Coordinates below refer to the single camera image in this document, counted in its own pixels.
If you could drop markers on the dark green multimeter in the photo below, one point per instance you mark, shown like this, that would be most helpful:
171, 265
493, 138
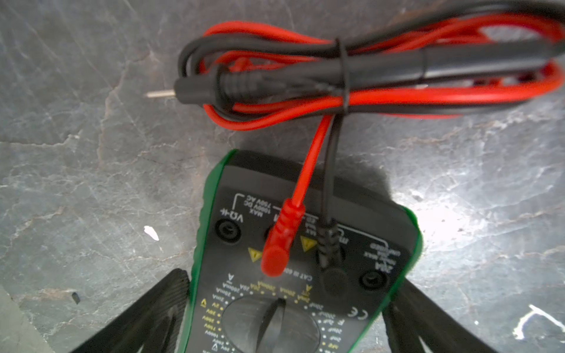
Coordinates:
289, 257

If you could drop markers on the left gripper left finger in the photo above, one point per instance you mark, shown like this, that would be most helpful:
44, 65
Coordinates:
151, 324

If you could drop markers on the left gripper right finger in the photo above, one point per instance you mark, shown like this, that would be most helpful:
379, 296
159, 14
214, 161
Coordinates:
414, 322

